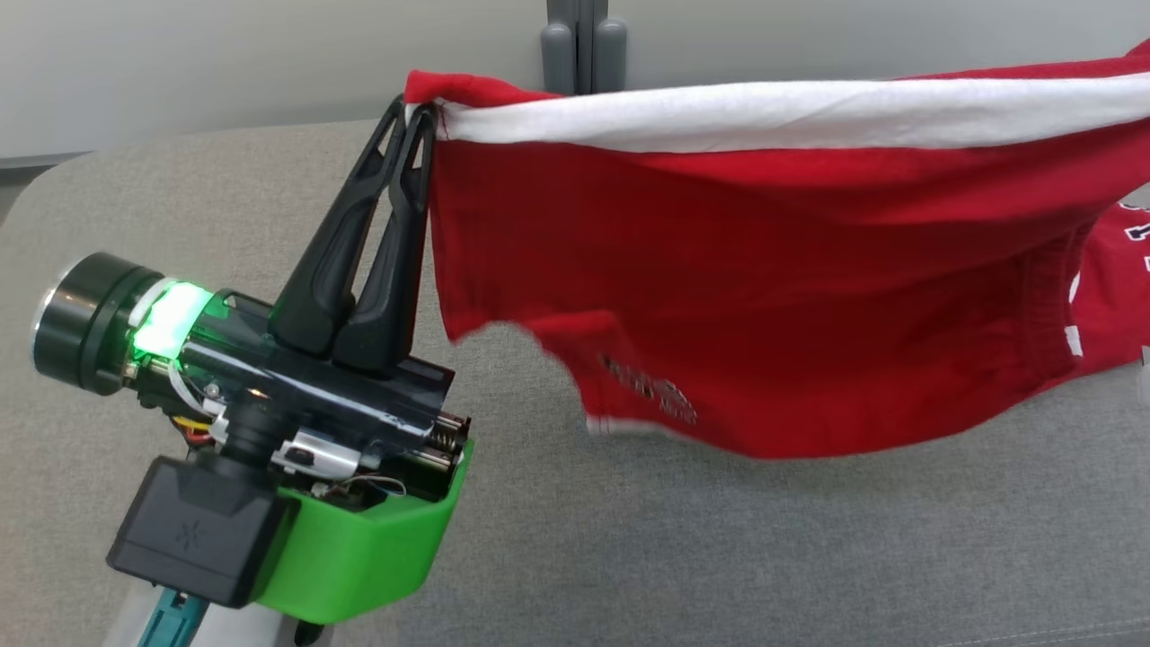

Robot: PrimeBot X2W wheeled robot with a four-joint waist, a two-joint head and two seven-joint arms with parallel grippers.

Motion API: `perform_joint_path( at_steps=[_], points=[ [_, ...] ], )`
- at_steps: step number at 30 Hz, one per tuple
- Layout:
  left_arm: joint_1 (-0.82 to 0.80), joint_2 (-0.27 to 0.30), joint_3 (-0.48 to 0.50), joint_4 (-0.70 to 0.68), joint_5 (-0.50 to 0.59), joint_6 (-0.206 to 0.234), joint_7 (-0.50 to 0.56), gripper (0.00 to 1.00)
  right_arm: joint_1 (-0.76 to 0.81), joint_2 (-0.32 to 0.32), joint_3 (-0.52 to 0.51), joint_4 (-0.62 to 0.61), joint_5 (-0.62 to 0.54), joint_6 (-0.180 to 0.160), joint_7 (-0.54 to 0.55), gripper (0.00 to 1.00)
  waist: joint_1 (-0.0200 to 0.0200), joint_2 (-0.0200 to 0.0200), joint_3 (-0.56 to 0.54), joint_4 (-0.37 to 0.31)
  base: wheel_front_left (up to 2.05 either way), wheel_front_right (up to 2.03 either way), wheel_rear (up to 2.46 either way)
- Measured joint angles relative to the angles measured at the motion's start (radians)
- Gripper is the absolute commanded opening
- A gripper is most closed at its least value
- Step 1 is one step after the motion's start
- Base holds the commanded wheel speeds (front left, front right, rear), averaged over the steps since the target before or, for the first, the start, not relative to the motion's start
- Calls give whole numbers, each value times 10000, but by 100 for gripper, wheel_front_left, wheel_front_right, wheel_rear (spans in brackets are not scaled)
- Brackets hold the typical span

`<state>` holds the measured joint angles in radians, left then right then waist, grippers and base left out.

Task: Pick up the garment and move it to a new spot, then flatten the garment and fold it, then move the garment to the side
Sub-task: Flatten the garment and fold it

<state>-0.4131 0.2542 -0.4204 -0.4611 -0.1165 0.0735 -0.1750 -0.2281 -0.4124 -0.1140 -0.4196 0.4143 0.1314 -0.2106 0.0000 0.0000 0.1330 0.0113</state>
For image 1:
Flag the red jersey with navy letters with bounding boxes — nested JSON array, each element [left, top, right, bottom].
[[1047, 199, 1150, 380]]

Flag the red and white shirt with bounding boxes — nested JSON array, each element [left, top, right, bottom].
[[402, 40, 1150, 461]]

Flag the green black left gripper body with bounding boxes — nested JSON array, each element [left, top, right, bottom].
[[31, 252, 475, 626]]

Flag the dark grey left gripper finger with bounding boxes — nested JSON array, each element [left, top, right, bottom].
[[332, 104, 441, 377], [270, 94, 407, 357]]

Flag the grey post pair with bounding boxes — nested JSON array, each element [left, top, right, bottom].
[[539, 0, 629, 96]]

